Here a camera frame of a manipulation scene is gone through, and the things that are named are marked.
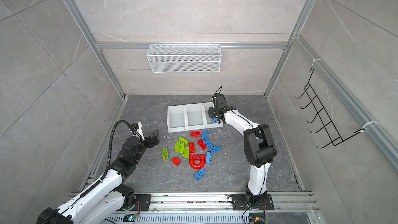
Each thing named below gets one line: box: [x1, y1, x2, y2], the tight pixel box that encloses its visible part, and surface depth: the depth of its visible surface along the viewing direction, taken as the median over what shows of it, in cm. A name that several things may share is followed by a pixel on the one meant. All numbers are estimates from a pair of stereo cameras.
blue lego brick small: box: [206, 151, 212, 165], surface depth 87 cm
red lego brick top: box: [190, 130, 202, 138], surface depth 98 cm
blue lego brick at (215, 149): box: [209, 144, 223, 154], surface depth 92 cm
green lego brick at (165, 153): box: [161, 147, 169, 160], surface depth 90 cm
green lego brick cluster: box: [174, 136, 190, 159], surface depth 92 cm
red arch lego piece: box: [189, 154, 207, 171], surface depth 87 cm
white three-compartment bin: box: [166, 102, 224, 133], surface depth 104 cm
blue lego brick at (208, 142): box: [203, 137, 214, 149], surface depth 95 cm
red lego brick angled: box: [196, 138, 208, 151], surface depth 93 cm
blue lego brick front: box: [193, 167, 207, 181], surface depth 84 cm
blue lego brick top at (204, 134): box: [201, 129, 209, 139], surface depth 98 cm
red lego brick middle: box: [189, 142, 196, 154], surface depth 92 cm
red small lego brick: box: [171, 156, 181, 167], surface depth 87 cm
